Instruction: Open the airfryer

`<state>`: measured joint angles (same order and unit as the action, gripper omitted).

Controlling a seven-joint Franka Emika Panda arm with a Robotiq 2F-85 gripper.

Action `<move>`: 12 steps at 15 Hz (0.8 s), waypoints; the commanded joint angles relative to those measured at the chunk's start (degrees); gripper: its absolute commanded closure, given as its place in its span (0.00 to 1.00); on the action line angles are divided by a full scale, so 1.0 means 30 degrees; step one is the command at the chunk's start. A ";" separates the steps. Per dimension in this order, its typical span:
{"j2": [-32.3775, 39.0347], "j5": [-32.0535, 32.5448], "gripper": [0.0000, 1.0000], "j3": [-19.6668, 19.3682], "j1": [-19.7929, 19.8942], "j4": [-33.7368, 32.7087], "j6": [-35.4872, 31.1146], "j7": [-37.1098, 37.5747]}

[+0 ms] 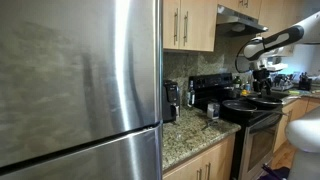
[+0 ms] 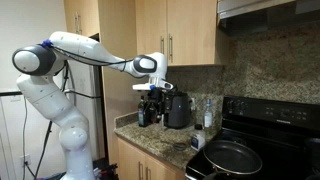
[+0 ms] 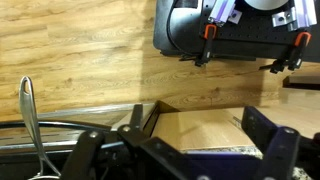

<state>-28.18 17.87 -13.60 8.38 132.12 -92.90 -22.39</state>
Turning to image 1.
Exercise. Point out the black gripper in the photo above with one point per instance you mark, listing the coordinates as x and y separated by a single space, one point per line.
262 80

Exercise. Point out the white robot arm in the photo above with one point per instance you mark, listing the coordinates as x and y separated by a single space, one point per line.
303 133

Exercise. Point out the black frying pan rear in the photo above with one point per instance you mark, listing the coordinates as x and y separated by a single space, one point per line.
269 102

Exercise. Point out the black frying pan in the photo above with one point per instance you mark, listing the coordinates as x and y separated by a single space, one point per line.
269 102
236 107

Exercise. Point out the dish rack with dishes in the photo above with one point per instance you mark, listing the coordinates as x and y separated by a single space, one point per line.
282 82

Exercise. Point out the green glass bottle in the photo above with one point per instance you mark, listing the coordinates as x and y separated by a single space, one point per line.
237 82

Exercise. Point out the black frying pan front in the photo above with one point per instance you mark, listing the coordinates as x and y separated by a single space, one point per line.
236 107

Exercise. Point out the right wooden base cabinets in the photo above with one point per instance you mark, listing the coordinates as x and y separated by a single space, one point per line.
294 109

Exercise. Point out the black knife block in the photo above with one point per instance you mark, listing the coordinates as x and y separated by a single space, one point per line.
304 82

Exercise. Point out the black electric stove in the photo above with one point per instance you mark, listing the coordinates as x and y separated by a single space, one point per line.
254 142

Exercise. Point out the black eyeglasses on counter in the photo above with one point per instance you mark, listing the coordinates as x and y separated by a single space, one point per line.
210 123

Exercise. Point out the steel range hood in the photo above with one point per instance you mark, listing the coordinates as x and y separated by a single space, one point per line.
232 23

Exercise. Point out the clear glass bottle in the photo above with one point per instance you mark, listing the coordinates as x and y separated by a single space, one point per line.
191 94

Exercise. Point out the lower wooden counter cabinet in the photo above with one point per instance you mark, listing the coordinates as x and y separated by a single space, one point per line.
212 164

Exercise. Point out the stainless steel refrigerator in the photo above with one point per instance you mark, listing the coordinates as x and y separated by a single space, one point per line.
80 90

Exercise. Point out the upper wooden wall cabinet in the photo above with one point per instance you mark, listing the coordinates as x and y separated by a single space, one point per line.
189 25

